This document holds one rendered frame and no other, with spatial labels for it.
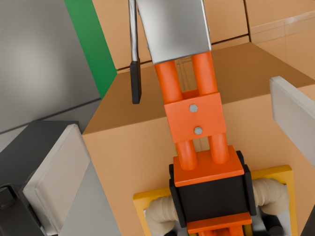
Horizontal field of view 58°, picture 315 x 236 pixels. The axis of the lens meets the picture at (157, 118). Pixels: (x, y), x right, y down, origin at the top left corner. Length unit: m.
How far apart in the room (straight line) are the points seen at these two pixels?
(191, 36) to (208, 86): 0.06
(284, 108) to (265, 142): 0.35
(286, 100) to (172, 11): 0.16
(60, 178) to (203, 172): 0.22
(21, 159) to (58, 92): 0.42
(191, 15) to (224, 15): 0.56
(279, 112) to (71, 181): 0.13
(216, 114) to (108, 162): 0.26
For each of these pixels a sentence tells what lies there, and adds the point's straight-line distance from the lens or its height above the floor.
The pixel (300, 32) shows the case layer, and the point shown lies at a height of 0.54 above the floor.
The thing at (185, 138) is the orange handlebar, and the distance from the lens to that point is 0.33.
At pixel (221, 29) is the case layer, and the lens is 0.85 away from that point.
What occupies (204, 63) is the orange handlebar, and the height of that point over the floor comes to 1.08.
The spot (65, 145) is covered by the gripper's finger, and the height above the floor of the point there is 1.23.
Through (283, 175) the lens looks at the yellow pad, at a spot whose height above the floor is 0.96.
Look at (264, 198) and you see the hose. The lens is 0.48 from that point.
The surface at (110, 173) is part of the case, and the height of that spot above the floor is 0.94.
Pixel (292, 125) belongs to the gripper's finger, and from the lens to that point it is 0.17.
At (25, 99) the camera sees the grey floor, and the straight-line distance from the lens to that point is 1.64.
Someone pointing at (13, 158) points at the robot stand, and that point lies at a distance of 1.34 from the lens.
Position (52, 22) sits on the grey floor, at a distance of 1.48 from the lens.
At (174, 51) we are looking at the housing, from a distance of 0.29.
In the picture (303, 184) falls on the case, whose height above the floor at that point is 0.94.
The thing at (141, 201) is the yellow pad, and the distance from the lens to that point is 0.55.
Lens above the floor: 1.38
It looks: 66 degrees down
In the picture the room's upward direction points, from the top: 177 degrees counter-clockwise
